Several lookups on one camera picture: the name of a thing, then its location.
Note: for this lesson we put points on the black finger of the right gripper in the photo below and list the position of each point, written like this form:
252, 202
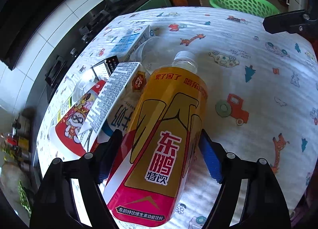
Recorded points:
292, 22

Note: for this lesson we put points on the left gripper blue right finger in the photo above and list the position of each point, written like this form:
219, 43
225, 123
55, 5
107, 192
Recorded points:
213, 154

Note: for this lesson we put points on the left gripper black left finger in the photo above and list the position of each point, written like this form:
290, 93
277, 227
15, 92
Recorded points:
105, 155

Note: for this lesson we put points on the red instant noodle cup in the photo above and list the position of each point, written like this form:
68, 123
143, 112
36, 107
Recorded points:
65, 133

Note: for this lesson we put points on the yellow red drink bottle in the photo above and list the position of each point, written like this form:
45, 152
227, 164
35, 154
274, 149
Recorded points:
151, 167

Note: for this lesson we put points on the blue white milk carton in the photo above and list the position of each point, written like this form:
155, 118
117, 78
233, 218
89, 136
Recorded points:
130, 42

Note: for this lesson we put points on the green plastic basket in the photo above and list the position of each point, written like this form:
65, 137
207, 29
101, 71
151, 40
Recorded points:
261, 8

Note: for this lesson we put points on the printed white tablecloth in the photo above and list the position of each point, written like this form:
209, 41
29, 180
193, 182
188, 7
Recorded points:
261, 107

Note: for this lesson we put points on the condiment bottles group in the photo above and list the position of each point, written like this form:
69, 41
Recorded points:
15, 144

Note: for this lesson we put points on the black gas stove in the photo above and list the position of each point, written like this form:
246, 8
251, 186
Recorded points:
72, 45

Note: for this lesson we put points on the black range hood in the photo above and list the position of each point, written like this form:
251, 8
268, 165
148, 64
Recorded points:
19, 21

